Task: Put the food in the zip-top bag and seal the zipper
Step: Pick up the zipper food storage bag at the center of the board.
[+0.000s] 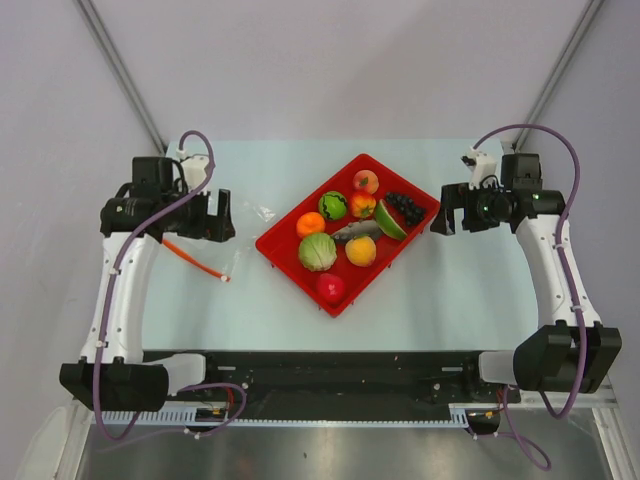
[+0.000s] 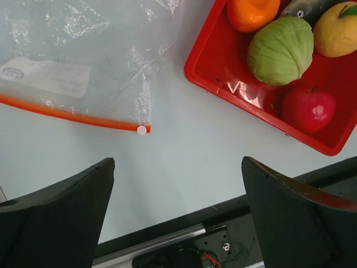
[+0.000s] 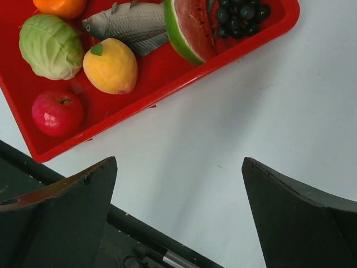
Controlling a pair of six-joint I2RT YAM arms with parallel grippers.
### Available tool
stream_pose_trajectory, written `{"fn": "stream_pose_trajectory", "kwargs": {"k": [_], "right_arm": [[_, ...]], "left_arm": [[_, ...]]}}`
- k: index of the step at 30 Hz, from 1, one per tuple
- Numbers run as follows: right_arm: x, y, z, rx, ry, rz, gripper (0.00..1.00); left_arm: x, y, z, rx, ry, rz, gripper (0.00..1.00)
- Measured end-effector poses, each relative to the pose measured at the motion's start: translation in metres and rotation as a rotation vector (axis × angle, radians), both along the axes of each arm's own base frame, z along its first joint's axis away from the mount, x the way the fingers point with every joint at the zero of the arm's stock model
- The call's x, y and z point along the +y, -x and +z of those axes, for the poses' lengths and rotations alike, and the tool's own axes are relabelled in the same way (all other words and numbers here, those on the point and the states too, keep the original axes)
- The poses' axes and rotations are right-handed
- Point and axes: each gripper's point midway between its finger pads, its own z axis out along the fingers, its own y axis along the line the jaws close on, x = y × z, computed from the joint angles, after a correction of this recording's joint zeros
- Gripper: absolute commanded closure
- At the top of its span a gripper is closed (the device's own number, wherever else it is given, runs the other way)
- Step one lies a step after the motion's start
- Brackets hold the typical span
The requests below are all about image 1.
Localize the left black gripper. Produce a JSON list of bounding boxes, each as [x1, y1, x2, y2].
[[162, 182, 234, 242]]

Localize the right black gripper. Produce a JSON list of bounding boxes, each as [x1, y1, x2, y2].
[[430, 180, 508, 236]]

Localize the clear zip top bag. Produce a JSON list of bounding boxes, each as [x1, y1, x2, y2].
[[162, 196, 277, 283]]

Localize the toy watermelon slice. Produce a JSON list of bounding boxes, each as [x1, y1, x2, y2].
[[374, 200, 407, 241]]

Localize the toy red orange tomato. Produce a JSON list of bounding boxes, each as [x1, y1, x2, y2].
[[348, 191, 377, 219]]

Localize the toy orange tangerine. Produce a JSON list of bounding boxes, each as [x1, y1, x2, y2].
[[296, 212, 326, 239]]

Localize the toy yellow orange mango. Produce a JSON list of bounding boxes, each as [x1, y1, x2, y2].
[[345, 235, 377, 267]]

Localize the toy green cabbage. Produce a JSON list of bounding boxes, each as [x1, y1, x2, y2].
[[298, 233, 337, 272]]

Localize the toy whole watermelon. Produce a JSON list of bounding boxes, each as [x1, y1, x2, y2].
[[318, 191, 348, 221]]

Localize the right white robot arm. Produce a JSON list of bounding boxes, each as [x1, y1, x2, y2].
[[430, 149, 622, 401]]

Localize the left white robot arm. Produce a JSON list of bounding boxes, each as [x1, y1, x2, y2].
[[59, 155, 235, 412]]

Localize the toy black grapes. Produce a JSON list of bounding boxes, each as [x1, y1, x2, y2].
[[385, 192, 426, 227]]

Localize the toy grey fish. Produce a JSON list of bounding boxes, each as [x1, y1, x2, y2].
[[331, 219, 384, 244]]

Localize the toy peach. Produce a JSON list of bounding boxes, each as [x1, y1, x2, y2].
[[352, 170, 379, 195]]

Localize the red plastic tray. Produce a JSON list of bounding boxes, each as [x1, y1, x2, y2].
[[256, 153, 440, 317]]

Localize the toy red apple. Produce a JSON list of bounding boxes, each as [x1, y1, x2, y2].
[[316, 273, 346, 305]]

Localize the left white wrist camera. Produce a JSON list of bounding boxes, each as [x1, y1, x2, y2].
[[180, 155, 209, 192]]

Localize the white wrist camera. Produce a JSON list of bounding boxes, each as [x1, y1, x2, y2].
[[180, 155, 209, 192], [461, 148, 497, 190]]

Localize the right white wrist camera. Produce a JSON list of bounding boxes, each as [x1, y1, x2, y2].
[[461, 148, 497, 190]]

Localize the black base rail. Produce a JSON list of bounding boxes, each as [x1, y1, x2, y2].
[[142, 349, 521, 421]]

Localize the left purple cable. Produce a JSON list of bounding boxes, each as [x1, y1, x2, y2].
[[93, 130, 248, 442]]

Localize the white slotted cable duct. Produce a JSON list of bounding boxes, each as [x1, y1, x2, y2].
[[92, 402, 501, 430]]

